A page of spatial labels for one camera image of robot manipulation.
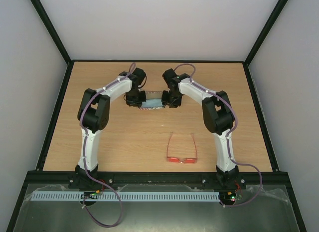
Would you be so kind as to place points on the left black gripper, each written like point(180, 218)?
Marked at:
point(130, 103)

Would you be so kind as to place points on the right electronics board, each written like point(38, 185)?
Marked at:
point(231, 196)

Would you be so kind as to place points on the red sunglasses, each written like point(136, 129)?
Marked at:
point(181, 149)

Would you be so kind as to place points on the american flag glasses case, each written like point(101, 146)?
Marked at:
point(150, 95)

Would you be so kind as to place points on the black front mounting rail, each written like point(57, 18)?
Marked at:
point(206, 181)

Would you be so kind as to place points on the electronics board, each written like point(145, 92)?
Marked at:
point(231, 196)
point(94, 195)

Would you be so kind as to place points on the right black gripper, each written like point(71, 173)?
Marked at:
point(167, 99)

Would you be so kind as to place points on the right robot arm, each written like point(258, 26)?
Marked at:
point(218, 118)

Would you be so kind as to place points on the left electronics board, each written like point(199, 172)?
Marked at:
point(94, 195)

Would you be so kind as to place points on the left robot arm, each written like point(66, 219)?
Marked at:
point(93, 116)

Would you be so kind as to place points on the blue cleaning cloth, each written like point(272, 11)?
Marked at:
point(153, 103)

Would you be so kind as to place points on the light blue slotted cable duct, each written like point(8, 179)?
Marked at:
point(129, 196)

